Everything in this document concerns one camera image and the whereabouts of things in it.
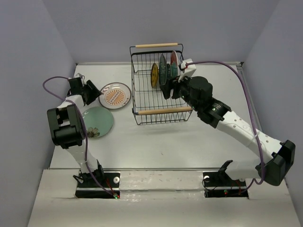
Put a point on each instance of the red teal flower plate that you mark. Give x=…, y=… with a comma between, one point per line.
x=174, y=65

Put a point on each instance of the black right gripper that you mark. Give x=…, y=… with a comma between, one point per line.
x=174, y=83

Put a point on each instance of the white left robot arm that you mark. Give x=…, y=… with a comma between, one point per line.
x=68, y=130

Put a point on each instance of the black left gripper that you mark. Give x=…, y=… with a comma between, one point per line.
x=95, y=93

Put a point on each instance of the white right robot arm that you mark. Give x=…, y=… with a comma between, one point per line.
x=275, y=158

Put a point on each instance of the large dark teal plate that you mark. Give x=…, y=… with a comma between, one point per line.
x=162, y=70

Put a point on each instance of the pale green plate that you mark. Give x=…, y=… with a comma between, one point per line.
x=98, y=121

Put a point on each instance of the black wire dish rack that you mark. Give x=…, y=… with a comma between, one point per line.
x=149, y=105

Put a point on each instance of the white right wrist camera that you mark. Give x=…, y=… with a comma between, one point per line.
x=186, y=69

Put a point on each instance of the yellow brown rimmed plate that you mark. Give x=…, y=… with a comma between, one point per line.
x=154, y=75

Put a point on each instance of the white plate orange sunburst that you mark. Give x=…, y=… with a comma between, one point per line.
x=115, y=95

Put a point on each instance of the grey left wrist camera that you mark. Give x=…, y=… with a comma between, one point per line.
x=80, y=76

